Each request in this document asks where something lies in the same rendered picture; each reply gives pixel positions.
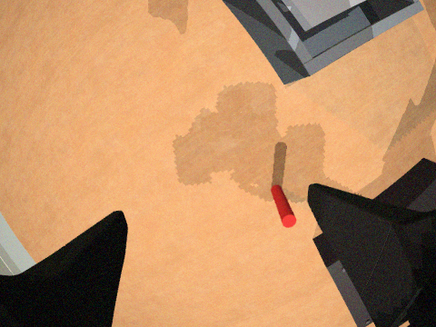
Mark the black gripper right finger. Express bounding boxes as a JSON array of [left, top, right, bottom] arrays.
[[308, 183, 436, 327]]

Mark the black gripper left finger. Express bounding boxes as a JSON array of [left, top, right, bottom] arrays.
[[0, 211, 128, 327]]

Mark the red peg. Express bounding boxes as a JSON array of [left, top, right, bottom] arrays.
[[272, 185, 295, 228]]

